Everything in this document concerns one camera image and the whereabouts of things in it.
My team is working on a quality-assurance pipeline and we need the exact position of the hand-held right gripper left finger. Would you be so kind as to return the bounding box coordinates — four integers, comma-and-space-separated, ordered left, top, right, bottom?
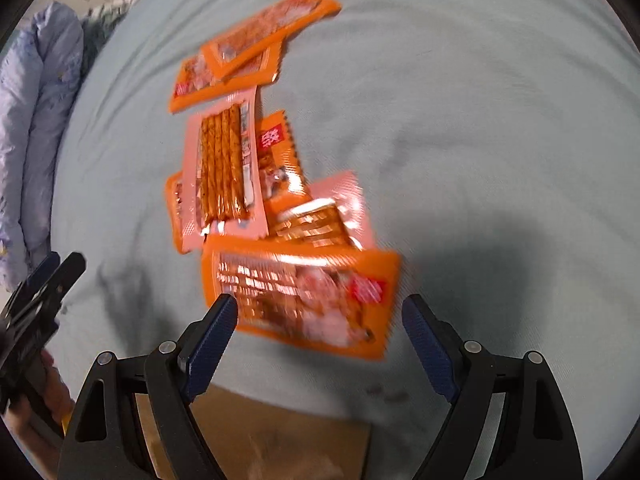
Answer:
57, 293, 239, 480

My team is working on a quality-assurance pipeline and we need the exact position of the floral lilac quilt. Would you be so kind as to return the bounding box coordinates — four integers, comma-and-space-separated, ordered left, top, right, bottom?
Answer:
0, 2, 86, 291

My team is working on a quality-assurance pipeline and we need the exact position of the cardboard box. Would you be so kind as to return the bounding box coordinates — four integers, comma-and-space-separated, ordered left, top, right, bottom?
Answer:
132, 385, 373, 480

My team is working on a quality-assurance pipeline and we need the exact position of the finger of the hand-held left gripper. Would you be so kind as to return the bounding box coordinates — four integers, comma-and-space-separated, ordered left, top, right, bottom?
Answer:
2, 252, 61, 311
30, 252, 87, 311

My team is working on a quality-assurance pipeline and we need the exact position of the light blue bed sheet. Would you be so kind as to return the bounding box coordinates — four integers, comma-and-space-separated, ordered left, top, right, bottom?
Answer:
10, 0, 636, 480

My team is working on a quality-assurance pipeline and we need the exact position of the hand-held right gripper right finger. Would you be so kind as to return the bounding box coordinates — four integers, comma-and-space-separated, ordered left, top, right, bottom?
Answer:
401, 294, 583, 480

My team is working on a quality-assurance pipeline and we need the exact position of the pink snack packet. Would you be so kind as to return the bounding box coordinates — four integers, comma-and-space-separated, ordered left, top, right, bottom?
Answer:
265, 171, 376, 253
181, 86, 268, 255

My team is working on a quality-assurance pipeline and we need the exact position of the orange snack packet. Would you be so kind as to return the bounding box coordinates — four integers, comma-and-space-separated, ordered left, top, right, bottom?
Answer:
165, 110, 307, 253
201, 0, 342, 81
201, 234, 402, 361
167, 42, 286, 113

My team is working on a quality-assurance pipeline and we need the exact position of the grey patterned pillow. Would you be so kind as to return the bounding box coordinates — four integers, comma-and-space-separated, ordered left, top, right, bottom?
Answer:
82, 0, 146, 56

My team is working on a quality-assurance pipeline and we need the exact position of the person's left hand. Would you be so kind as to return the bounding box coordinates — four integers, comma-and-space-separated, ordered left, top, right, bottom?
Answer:
5, 352, 76, 461

